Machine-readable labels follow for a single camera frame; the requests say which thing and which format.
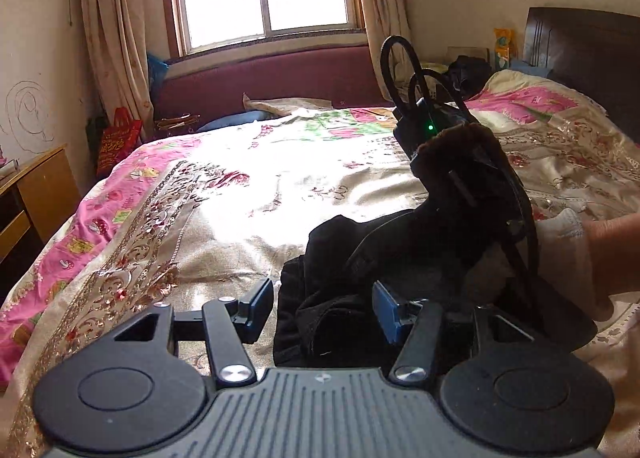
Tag green bag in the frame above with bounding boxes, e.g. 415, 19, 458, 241
86, 115, 109, 165

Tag red gift bag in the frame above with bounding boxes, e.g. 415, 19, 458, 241
96, 107, 144, 180

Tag blue plastic bag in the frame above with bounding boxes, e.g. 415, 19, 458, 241
146, 53, 172, 95

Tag black pants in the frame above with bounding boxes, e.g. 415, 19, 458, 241
272, 124, 598, 370

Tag cream folded cloth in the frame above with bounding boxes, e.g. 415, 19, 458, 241
242, 92, 334, 121

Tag maroon upholstered bench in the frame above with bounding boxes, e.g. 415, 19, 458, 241
155, 44, 397, 128

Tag wooden desk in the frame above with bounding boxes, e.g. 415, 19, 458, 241
0, 144, 84, 305

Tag person's right forearm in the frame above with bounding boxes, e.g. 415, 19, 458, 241
537, 208, 640, 324

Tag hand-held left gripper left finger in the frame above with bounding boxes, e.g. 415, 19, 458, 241
113, 277, 276, 389

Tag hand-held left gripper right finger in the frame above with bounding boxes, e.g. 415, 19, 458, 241
371, 279, 537, 385

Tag blue pillow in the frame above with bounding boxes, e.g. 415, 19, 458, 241
195, 110, 275, 134

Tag brown handbag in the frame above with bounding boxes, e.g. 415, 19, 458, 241
155, 113, 202, 133

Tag beige floral curtain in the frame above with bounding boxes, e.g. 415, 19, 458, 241
350, 0, 417, 104
79, 0, 154, 140

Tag dark wooden headboard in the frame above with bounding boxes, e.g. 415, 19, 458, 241
522, 7, 640, 145

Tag floral bedspread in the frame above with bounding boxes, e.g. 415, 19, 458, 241
0, 69, 640, 458

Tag black bag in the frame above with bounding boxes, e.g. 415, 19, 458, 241
442, 55, 494, 100

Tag orange packet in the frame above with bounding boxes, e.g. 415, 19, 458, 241
492, 28, 517, 65

